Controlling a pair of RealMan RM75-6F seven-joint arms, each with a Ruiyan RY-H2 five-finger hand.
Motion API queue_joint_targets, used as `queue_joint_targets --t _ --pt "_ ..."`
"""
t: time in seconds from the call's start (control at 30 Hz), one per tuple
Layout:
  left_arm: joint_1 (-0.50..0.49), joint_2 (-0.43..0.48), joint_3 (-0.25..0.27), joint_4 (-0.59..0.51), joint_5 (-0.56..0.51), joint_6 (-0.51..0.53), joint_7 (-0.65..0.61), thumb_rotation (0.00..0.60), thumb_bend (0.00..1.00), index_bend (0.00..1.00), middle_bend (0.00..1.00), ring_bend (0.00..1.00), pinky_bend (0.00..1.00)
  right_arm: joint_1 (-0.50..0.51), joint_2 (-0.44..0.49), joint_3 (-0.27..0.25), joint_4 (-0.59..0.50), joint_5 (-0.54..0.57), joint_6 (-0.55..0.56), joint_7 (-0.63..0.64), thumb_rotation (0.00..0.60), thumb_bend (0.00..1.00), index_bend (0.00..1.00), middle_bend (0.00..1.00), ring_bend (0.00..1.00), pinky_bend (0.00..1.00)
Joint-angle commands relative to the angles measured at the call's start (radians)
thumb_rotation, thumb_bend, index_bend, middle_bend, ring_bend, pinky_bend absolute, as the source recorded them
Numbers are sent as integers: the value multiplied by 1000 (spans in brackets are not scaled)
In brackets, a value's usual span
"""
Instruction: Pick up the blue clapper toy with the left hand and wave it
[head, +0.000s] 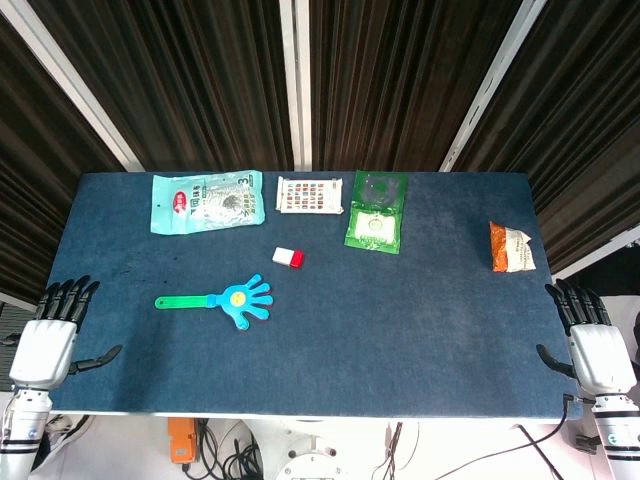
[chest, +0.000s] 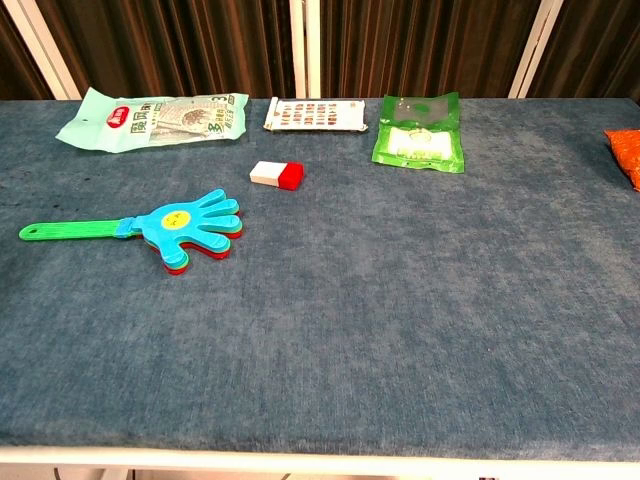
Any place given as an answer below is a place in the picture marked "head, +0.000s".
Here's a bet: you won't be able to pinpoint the white packet with coloured squares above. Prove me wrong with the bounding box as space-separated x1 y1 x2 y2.
275 175 344 216

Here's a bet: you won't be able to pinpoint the white and red small box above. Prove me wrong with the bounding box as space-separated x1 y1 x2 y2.
271 246 306 270

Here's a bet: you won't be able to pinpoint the black mesh chair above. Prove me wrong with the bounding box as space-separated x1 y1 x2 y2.
0 303 29 351

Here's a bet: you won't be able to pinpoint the blue hand clapper green handle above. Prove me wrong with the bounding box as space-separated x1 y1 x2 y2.
153 273 274 330

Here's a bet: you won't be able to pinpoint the orange control box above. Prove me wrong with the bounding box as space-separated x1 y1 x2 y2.
167 417 197 466

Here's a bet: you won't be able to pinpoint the dark brown pleated curtain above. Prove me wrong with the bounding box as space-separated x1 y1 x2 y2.
0 0 640 304

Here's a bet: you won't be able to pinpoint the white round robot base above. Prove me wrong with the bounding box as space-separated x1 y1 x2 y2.
274 419 351 480

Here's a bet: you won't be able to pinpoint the thin red and black wires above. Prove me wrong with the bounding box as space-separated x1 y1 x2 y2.
369 421 407 480

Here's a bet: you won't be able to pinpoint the teal bag of cleaning cloths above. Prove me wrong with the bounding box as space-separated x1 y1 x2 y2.
150 169 266 235

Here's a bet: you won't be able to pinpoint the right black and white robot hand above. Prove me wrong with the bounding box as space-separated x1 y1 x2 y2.
535 279 639 396

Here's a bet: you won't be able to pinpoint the white aluminium frame post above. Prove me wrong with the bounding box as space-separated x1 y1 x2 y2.
438 0 549 173
278 0 314 170
0 0 146 173

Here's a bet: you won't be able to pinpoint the black cable bundle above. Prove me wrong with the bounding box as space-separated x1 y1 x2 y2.
182 418 274 480

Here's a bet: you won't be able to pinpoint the green plastic packet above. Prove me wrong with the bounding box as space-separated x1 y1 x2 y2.
343 170 409 255

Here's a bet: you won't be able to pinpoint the black cable with plug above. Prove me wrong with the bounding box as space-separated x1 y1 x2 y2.
449 393 576 480

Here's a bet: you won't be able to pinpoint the blue felt table cover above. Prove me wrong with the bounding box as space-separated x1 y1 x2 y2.
49 171 581 420

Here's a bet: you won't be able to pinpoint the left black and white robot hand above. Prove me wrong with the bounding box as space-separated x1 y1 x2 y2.
8 275 124 390

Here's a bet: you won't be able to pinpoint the black and white sneaker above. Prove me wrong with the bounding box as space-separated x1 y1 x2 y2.
44 414 95 454

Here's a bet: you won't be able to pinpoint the orange and white snack bag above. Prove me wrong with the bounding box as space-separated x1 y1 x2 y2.
488 221 537 274

